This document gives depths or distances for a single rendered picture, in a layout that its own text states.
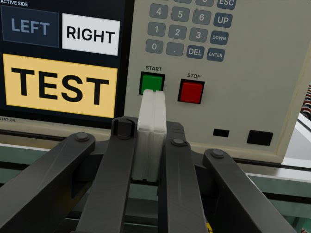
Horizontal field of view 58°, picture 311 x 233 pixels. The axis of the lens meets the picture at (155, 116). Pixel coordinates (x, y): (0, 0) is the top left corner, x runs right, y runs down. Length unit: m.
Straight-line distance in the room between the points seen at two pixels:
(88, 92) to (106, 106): 0.02
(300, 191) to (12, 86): 0.30
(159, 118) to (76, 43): 0.14
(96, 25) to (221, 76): 0.12
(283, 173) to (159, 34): 0.18
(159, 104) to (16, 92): 0.17
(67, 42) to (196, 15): 0.12
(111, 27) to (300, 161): 0.24
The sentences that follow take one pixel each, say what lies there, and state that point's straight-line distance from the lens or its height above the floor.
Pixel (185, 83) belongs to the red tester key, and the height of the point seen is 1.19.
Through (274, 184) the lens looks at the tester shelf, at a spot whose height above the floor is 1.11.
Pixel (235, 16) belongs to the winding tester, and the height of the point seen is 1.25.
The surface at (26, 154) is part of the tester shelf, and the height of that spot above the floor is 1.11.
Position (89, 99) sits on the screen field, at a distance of 0.28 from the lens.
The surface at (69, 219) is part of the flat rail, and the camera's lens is 0.31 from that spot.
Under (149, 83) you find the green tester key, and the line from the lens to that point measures 0.26.
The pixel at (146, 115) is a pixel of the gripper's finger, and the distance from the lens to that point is 0.15.
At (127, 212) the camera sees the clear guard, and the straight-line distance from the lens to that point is 0.29.
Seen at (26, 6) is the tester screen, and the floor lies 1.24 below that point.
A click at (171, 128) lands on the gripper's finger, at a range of 0.16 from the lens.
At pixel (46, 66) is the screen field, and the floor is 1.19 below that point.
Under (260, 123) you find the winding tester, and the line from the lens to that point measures 0.30.
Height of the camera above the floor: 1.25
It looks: 22 degrees down
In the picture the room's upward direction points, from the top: 8 degrees clockwise
